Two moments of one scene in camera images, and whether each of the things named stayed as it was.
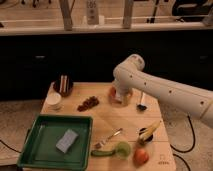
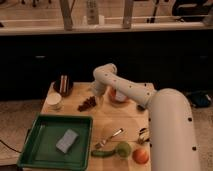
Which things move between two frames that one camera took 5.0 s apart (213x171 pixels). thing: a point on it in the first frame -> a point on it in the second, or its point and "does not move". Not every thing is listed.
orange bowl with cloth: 125,100 does not move
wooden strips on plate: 63,83 does not move
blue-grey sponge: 66,141 does not move
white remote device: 92,12 does not move
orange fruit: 140,157 does not move
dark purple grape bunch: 90,102 does not move
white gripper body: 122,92 -> 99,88
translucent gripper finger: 118,99 -> 93,93
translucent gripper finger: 125,100 -> 100,101
